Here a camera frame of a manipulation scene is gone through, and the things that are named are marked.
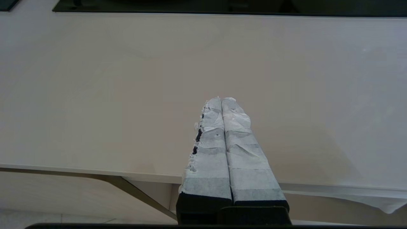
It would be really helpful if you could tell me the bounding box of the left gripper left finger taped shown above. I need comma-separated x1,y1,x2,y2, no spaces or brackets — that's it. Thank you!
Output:
176,96,233,223

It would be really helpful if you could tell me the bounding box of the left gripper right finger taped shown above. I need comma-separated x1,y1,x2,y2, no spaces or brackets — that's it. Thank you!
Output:
222,97,290,210

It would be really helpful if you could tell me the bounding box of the metal counter support brace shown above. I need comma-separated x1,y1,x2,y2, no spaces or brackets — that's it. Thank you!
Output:
0,167,178,221

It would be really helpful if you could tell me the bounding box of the black glass cooktop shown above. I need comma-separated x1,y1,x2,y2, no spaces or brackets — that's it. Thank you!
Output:
0,0,21,12
52,0,407,17

